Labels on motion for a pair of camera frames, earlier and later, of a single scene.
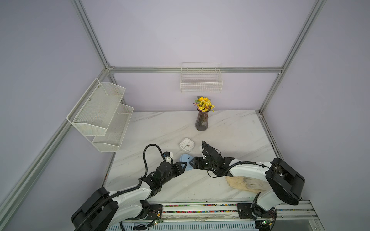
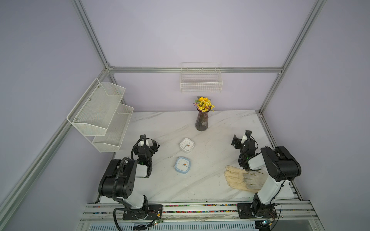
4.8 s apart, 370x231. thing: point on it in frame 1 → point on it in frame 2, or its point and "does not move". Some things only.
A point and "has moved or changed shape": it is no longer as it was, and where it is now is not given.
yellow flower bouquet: x=204 y=104 does not move
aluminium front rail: x=305 y=210 does not move
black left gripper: x=177 y=166 → x=152 y=147
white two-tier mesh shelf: x=99 y=115 does not move
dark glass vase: x=201 y=123 does not move
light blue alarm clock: x=186 y=158 has moved or changed shape
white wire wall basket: x=201 y=77 does not move
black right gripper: x=198 y=160 → x=238 y=142
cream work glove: x=247 y=184 does not move
